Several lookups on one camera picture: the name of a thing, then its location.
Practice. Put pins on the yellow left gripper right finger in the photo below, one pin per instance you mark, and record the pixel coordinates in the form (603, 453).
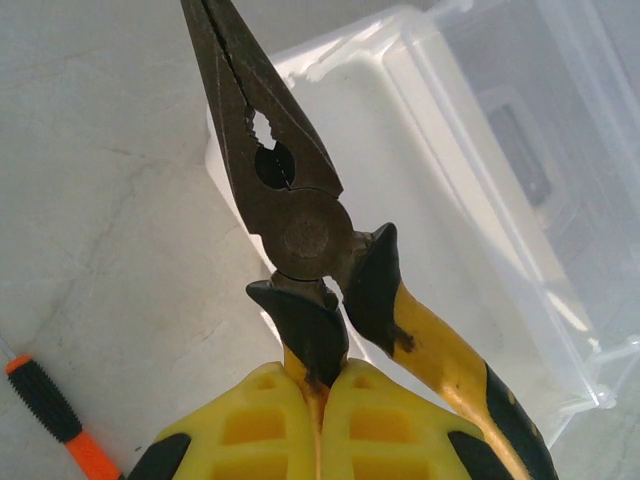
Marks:
(390, 425)

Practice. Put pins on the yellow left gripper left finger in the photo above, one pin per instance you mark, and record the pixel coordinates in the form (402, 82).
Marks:
(240, 425)

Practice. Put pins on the clear white plastic tool box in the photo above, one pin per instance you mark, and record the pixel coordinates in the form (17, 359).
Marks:
(400, 150)

